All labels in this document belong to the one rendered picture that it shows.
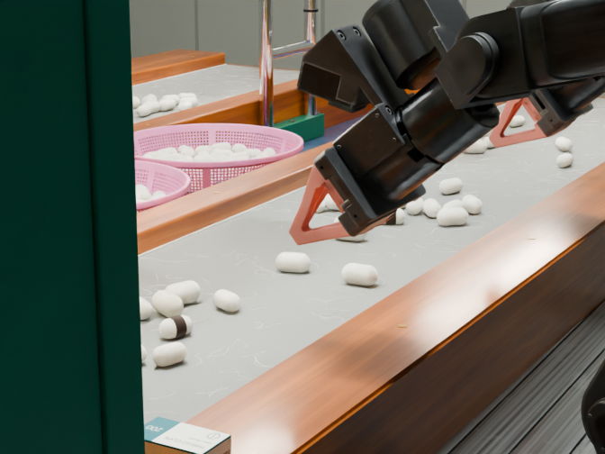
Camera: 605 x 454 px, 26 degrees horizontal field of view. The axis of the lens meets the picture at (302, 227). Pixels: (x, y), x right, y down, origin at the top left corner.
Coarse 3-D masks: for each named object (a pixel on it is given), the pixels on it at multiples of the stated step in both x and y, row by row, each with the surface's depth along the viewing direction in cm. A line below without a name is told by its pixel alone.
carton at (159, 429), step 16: (144, 432) 87; (160, 432) 87; (176, 432) 87; (192, 432) 87; (208, 432) 87; (160, 448) 85; (176, 448) 85; (192, 448) 85; (208, 448) 85; (224, 448) 86
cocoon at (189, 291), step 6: (180, 282) 126; (186, 282) 126; (192, 282) 126; (168, 288) 125; (174, 288) 124; (180, 288) 125; (186, 288) 125; (192, 288) 125; (198, 288) 126; (174, 294) 124; (180, 294) 124; (186, 294) 125; (192, 294) 125; (198, 294) 126; (186, 300) 125; (192, 300) 126
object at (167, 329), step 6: (168, 318) 117; (186, 318) 117; (162, 324) 116; (168, 324) 116; (174, 324) 116; (186, 324) 117; (192, 324) 118; (162, 330) 116; (168, 330) 116; (174, 330) 116; (168, 336) 116; (174, 336) 116
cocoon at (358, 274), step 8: (352, 264) 131; (360, 264) 131; (344, 272) 131; (352, 272) 131; (360, 272) 130; (368, 272) 130; (376, 272) 131; (352, 280) 131; (360, 280) 131; (368, 280) 130; (376, 280) 131
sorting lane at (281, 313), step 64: (512, 128) 209; (576, 128) 209; (512, 192) 169; (192, 256) 141; (256, 256) 141; (320, 256) 141; (384, 256) 141; (448, 256) 141; (192, 320) 122; (256, 320) 122; (320, 320) 122; (192, 384) 107
